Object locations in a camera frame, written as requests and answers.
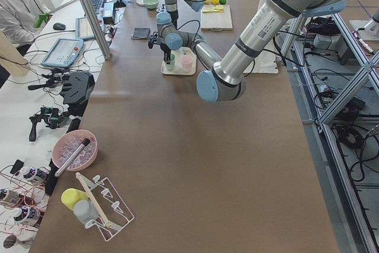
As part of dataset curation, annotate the yellow cup on rack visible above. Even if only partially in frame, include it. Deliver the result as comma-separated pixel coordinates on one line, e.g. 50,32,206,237
61,188,88,210

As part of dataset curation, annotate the green bowl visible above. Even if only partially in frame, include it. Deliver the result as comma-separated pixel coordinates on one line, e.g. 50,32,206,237
143,0,159,9

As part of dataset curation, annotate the pink bowl with ice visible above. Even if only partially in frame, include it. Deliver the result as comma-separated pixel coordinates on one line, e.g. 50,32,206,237
52,130,98,171

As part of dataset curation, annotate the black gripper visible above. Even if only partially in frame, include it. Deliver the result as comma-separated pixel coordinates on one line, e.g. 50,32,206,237
148,31,171,64

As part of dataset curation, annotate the wooden cutting board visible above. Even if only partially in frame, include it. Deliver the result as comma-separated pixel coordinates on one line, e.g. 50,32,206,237
201,5,233,31

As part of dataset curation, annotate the aluminium frame post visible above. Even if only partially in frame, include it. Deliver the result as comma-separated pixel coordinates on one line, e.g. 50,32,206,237
80,0,111,60

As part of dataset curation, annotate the blue teach pendant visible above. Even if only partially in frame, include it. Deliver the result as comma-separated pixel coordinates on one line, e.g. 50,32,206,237
41,39,84,68

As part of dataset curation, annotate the pink cup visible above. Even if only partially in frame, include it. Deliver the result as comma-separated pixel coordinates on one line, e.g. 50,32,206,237
181,55,193,72

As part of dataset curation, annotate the dark grey folded cloth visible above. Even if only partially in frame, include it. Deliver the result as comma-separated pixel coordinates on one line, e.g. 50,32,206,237
131,27,150,40

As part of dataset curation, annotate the grey cup on rack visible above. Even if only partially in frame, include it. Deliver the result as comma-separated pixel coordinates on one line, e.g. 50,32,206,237
73,200,99,225

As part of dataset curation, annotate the metal scoop with black tip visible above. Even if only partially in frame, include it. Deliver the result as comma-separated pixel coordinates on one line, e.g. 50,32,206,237
54,138,91,178

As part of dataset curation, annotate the black computer mouse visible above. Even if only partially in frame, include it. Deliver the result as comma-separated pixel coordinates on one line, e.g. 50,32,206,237
53,23,66,31

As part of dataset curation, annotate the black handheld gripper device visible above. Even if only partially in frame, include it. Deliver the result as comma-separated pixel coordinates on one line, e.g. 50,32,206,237
28,107,69,142

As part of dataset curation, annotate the lower lemon slice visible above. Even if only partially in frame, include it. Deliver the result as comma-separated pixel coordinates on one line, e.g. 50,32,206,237
214,5,223,11

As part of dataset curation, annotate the white wire cup rack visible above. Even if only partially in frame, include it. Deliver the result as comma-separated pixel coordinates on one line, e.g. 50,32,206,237
76,172,135,242

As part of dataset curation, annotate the green cup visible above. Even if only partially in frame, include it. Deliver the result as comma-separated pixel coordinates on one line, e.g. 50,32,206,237
165,54,175,71

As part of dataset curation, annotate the person in white hoodie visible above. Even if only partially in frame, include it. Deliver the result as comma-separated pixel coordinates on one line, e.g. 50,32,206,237
1,0,52,55

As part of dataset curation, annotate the cream rabbit tray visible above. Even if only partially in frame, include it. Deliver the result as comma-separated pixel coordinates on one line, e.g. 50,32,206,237
161,51,197,76

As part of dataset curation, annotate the yellow plastic knife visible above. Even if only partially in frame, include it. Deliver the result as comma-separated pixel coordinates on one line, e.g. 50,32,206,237
201,9,224,13

